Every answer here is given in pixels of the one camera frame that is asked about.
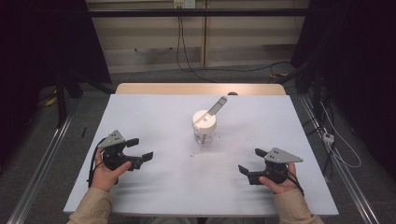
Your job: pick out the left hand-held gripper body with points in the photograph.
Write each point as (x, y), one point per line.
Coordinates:
(115, 152)

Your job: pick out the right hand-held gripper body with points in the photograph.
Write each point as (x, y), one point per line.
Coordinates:
(275, 165)

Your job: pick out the clear jar with white lid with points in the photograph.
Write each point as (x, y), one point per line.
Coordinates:
(204, 123)

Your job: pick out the person's right hand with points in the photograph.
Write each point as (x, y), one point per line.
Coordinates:
(281, 185)

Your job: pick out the person's left hand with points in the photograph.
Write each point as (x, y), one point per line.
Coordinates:
(106, 177)

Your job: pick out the white board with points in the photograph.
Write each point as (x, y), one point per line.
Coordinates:
(162, 186)

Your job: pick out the small black stick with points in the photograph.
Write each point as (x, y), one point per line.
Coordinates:
(83, 132)

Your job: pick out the wooden table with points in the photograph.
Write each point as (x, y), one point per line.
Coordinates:
(174, 88)

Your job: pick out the black metal stand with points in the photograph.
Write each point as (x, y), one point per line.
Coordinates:
(314, 90)
(60, 99)

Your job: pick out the black horizontal bar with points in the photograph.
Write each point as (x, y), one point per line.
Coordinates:
(199, 12)

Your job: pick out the metal floor rail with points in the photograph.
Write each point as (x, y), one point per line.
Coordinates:
(345, 174)
(40, 168)

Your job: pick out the white wall socket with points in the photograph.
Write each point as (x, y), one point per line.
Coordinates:
(184, 3)

